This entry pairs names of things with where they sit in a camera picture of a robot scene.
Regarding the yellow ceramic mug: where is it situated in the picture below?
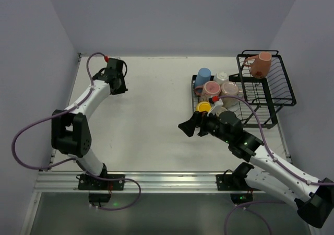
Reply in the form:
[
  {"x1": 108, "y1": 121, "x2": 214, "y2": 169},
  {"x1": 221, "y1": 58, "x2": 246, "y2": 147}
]
[{"x1": 196, "y1": 101, "x2": 211, "y2": 112}]

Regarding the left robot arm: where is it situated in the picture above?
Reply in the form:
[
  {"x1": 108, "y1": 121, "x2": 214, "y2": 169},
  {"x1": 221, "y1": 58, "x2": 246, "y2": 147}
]
[{"x1": 51, "y1": 57, "x2": 127, "y2": 178}]

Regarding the aluminium mounting rail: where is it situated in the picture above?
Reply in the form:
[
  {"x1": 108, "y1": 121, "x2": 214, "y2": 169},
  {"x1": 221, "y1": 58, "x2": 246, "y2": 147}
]
[{"x1": 33, "y1": 171, "x2": 231, "y2": 194}]

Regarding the white ceramic cup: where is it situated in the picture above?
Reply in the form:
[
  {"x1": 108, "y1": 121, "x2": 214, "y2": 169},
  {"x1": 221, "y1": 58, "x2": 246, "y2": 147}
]
[{"x1": 213, "y1": 72, "x2": 229, "y2": 86}]

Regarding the clear faceted glass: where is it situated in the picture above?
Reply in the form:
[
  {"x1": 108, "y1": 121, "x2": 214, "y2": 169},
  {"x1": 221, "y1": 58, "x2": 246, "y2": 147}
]
[{"x1": 115, "y1": 92, "x2": 126, "y2": 97}]

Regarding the light blue plastic cup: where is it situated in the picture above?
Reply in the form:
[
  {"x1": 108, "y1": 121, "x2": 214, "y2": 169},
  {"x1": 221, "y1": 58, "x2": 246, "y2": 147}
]
[{"x1": 194, "y1": 67, "x2": 211, "y2": 87}]

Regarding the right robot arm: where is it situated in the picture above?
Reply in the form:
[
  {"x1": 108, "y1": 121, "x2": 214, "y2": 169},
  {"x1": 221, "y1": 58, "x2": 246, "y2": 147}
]
[{"x1": 178, "y1": 111, "x2": 333, "y2": 228}]

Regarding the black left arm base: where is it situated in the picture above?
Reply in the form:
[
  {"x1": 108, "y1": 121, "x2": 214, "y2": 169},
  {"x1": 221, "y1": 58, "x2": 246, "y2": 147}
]
[{"x1": 76, "y1": 174, "x2": 125, "y2": 207}]

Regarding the black two-tier dish rack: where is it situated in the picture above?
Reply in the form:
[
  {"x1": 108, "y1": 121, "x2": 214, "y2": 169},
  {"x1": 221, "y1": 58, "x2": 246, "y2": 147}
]
[{"x1": 192, "y1": 50, "x2": 297, "y2": 129}]

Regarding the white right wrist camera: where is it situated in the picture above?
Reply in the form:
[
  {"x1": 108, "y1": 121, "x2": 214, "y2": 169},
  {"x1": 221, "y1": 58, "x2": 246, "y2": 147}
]
[{"x1": 208, "y1": 96, "x2": 227, "y2": 116}]

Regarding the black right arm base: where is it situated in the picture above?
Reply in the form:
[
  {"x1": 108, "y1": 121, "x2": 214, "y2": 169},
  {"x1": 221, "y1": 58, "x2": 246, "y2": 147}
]
[{"x1": 216, "y1": 162, "x2": 254, "y2": 205}]

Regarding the salmon polka dot mug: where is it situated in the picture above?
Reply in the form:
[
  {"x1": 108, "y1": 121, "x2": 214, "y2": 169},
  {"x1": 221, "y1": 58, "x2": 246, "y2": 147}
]
[{"x1": 243, "y1": 52, "x2": 272, "y2": 79}]

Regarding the pink smiley face mug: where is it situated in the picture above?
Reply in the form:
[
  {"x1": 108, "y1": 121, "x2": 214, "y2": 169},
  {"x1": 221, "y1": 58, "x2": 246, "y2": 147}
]
[{"x1": 194, "y1": 81, "x2": 221, "y2": 102}]

